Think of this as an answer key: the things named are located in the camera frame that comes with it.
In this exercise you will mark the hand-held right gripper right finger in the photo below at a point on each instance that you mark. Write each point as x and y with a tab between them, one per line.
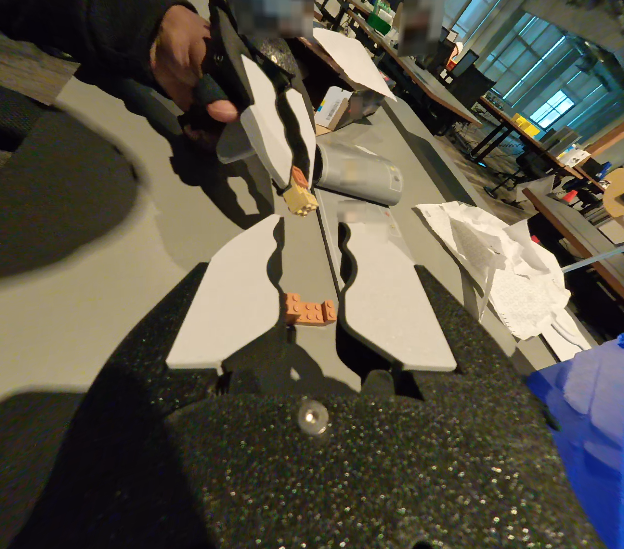
395	310

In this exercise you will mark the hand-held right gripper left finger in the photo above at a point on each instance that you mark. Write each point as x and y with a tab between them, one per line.
229	310

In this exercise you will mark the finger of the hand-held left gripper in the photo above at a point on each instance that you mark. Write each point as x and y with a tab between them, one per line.
265	120
304	130

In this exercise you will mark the small orange square plate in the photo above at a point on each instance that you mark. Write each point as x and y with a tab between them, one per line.
299	175

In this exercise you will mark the small yellow studded brick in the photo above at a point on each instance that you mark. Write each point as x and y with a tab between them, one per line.
302	200

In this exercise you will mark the orange brick assembly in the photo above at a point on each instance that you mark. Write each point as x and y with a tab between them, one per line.
309	310

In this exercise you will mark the person's left forearm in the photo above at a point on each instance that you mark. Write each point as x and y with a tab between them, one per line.
87	3

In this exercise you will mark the long wooden office desk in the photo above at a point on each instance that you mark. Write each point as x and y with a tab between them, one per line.
438	86

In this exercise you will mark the grey desk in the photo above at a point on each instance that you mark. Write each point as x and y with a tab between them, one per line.
122	217

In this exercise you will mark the person's left hand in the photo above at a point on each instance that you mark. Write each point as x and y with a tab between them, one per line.
180	52

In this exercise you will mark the printed cardboard box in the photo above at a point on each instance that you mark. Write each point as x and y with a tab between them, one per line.
360	103

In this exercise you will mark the grey instruction booklet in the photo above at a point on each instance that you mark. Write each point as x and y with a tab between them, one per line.
360	171

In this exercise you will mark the white paper sheet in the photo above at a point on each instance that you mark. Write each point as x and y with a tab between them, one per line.
356	61

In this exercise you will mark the crumpled white paper bag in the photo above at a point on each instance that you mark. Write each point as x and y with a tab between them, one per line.
507	266

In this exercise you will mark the dark grey sheet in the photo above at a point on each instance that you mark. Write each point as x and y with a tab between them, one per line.
429	154

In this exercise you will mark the green box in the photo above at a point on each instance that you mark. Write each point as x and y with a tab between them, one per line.
380	19

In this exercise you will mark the stack of blue storage bins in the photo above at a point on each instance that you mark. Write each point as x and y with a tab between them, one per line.
590	437

